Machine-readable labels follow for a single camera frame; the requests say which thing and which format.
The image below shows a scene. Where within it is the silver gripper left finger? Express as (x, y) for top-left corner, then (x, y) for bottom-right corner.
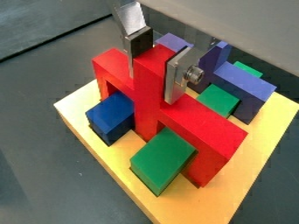
(107, 0), (154, 77)

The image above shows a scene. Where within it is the green bar block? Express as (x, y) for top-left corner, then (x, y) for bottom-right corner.
(129, 60), (265, 197)

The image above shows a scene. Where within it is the blue bar block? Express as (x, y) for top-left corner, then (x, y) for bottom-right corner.
(86, 91), (135, 146)

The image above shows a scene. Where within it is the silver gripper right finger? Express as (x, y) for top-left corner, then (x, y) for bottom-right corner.
(163, 31), (215, 104)

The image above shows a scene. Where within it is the red cross-shaped block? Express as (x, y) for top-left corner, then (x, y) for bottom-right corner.
(93, 45), (249, 186)

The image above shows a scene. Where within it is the purple cross-shaped block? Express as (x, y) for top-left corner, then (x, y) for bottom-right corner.
(155, 37), (277, 124)

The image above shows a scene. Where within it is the yellow base board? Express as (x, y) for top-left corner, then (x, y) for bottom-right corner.
(54, 81), (299, 224)

